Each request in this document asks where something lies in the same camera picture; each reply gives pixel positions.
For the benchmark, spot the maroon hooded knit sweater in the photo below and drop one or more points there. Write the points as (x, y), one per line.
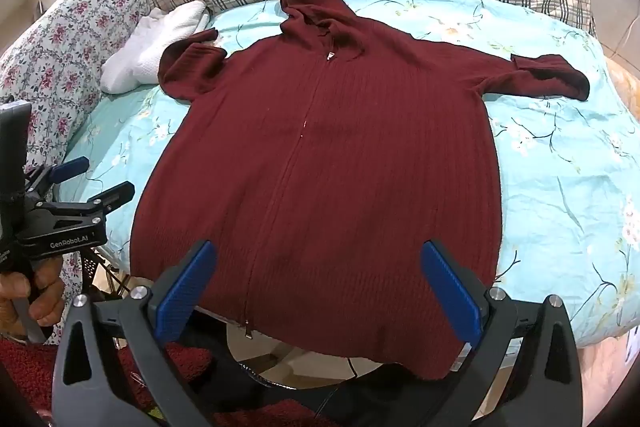
(325, 167)

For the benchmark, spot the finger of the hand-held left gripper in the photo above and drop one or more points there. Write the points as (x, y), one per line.
(70, 169)
(114, 196)

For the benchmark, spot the person's left hand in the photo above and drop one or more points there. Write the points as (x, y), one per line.
(42, 294)

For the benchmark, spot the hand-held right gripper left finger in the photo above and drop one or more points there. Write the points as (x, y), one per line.
(184, 294)

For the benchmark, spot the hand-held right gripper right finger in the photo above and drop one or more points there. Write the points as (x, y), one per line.
(450, 292)

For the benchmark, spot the white towel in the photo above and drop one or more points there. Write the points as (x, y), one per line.
(150, 49)

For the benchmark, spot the light blue floral bed sheet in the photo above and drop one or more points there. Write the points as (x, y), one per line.
(550, 187)

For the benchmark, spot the pink floral quilt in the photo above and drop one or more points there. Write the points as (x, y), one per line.
(65, 52)

